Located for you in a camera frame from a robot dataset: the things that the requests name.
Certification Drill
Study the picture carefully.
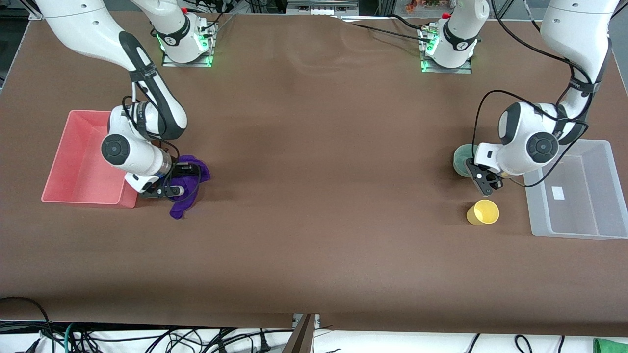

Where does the purple cloth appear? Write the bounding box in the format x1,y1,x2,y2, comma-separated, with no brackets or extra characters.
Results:
169,155,212,220

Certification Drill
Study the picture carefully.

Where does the pale green bowl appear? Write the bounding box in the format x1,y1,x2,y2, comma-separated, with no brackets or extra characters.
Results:
453,144,479,178

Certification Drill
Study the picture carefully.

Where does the yellow cup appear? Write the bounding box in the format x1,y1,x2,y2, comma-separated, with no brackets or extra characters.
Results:
466,199,500,226

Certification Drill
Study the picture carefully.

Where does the green cloth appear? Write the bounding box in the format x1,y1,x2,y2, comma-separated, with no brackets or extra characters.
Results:
593,337,628,353

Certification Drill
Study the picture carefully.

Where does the pink plastic bin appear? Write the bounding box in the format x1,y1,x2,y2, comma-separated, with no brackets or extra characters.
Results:
41,110,141,209

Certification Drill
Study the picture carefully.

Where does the colourful background object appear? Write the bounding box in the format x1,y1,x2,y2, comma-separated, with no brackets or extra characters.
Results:
404,0,443,13

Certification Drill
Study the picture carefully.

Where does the translucent white plastic bin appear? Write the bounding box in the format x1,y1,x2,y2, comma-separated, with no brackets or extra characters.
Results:
523,139,628,241

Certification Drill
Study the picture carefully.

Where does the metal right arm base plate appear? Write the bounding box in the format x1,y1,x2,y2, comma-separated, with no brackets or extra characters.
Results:
161,25,217,68

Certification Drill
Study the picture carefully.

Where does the grey cable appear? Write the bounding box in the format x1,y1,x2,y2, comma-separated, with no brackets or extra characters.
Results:
212,13,237,39

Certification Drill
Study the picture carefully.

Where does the black looped floor cable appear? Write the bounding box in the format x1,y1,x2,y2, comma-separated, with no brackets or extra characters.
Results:
0,296,53,353

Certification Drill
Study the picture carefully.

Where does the long black table cable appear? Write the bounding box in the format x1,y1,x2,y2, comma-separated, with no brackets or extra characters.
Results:
339,18,435,40

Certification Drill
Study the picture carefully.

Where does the short black table cable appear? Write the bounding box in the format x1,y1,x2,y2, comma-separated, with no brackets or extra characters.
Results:
390,13,426,30

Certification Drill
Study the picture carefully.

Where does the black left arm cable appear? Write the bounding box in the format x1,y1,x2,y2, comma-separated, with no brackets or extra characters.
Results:
472,0,610,188

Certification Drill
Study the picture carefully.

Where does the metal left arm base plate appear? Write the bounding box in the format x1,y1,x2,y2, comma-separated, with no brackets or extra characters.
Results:
420,27,473,75

